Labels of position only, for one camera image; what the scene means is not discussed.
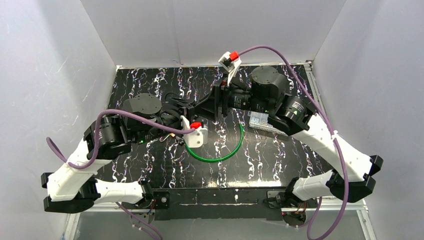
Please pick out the small dark key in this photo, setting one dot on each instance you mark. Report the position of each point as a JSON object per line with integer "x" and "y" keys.
{"x": 180, "y": 141}

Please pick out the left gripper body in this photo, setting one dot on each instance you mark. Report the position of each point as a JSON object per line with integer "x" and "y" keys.
{"x": 176, "y": 114}

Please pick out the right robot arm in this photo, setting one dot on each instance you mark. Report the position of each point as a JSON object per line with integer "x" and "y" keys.
{"x": 352, "y": 174}

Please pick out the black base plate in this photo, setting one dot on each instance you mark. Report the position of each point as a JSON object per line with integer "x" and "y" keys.
{"x": 212, "y": 203}

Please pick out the small brass padlock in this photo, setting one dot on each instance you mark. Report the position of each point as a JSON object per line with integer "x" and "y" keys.
{"x": 164, "y": 138}

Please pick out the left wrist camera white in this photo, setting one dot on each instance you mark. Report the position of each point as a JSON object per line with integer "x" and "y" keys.
{"x": 198, "y": 137}

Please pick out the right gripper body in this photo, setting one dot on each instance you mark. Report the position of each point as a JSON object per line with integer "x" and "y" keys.
{"x": 219, "y": 98}

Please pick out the clear plastic parts box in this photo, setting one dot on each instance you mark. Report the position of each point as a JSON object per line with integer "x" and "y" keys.
{"x": 259, "y": 121}

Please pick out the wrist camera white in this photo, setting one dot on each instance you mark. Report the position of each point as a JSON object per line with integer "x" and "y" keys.
{"x": 198, "y": 137}
{"x": 231, "y": 62}

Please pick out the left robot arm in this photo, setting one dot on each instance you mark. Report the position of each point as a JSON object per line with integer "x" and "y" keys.
{"x": 74, "y": 188}

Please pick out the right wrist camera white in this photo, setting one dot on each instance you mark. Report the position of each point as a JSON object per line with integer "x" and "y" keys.
{"x": 231, "y": 62}

